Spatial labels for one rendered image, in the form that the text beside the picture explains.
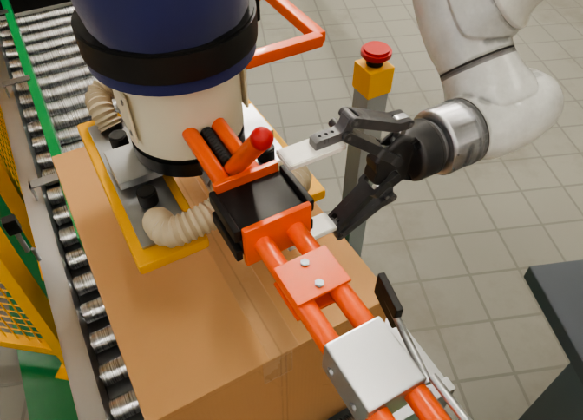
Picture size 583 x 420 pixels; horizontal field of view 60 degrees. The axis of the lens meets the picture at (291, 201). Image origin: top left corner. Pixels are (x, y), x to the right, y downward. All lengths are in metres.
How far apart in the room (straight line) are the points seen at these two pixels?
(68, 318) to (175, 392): 0.59
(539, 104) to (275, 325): 0.48
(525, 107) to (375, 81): 0.53
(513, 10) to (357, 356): 0.45
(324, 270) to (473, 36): 0.36
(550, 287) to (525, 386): 0.79
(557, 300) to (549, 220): 1.27
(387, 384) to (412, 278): 1.58
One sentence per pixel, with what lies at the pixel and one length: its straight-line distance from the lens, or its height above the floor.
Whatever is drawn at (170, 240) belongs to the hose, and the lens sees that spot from 0.65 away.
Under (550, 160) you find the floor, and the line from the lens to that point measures 2.71.
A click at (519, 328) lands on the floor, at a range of 2.03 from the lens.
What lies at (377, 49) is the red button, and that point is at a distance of 1.18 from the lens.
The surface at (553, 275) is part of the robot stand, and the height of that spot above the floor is 0.75.
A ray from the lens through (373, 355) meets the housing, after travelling 0.47.
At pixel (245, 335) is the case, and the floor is 0.95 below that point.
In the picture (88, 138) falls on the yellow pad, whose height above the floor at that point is 1.09.
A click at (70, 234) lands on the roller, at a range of 1.52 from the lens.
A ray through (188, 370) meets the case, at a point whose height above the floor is 0.95.
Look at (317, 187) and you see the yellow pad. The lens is 0.76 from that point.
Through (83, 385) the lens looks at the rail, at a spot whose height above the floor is 0.60.
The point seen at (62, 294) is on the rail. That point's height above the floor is 0.60.
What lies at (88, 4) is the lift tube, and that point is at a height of 1.38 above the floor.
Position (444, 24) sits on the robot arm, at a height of 1.31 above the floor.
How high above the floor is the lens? 1.63
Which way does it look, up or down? 47 degrees down
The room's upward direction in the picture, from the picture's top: straight up
